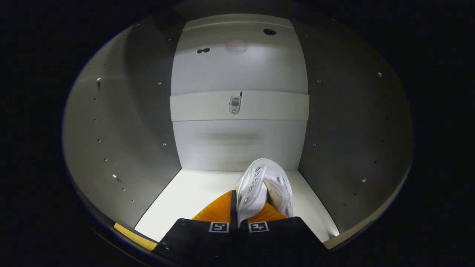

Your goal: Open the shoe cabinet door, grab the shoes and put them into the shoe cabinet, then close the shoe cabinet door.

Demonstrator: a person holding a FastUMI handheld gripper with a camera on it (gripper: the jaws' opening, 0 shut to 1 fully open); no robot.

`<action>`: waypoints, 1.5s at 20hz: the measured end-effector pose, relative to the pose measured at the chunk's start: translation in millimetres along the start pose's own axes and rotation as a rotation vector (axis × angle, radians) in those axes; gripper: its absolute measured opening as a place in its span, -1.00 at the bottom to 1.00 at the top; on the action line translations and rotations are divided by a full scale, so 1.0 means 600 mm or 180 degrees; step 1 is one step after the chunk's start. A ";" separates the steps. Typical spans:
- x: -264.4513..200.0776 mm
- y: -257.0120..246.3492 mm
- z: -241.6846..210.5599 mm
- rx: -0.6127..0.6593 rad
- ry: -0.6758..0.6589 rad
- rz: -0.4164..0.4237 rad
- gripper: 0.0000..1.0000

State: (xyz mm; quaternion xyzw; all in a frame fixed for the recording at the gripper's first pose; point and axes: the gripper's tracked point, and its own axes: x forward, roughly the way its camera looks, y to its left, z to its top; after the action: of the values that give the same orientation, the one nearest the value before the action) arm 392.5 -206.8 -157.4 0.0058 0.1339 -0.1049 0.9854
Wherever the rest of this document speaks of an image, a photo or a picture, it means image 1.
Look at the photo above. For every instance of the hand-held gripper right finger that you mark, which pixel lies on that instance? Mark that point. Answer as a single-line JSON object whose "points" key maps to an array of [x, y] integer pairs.
{"points": [[282, 241]]}

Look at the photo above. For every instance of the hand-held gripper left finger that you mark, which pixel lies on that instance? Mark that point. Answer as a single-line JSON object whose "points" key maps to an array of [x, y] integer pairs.
{"points": [[200, 241]]}

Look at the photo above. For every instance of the white shoe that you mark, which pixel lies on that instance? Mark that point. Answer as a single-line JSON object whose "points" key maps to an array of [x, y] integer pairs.
{"points": [[256, 185]]}

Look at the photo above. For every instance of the grey shoe cabinet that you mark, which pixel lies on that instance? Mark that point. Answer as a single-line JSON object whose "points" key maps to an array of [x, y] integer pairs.
{"points": [[237, 144]]}

